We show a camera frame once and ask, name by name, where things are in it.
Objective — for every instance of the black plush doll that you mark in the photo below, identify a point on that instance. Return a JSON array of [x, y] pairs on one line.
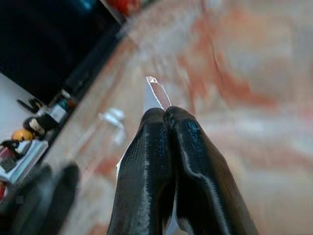
[[40, 123]]

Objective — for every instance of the small red box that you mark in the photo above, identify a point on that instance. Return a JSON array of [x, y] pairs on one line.
[[2, 193]]

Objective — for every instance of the small dark figurine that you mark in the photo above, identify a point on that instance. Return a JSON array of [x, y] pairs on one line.
[[11, 148]]

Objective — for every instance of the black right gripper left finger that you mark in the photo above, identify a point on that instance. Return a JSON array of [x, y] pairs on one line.
[[144, 171]]

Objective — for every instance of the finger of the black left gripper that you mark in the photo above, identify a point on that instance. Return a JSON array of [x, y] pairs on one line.
[[63, 200], [31, 210]]

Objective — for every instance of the black TV cabinet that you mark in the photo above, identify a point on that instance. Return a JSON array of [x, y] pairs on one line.
[[82, 77]]

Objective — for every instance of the orange round plush toy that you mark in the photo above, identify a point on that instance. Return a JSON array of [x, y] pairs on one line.
[[22, 135]]

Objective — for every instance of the black television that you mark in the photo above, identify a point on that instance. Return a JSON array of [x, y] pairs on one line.
[[44, 44]]

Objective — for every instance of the clear plastic wrapper piece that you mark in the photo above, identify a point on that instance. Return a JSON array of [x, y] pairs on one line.
[[160, 94]]

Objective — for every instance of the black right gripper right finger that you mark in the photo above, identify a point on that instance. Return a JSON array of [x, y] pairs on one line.
[[203, 176]]

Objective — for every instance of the marble pattern folding table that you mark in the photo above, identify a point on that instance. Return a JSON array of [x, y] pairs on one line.
[[244, 73]]

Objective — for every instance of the red figurine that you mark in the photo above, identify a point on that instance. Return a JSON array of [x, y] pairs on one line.
[[124, 6]]

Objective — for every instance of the clear plastic tray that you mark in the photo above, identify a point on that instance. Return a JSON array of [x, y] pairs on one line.
[[115, 117]]

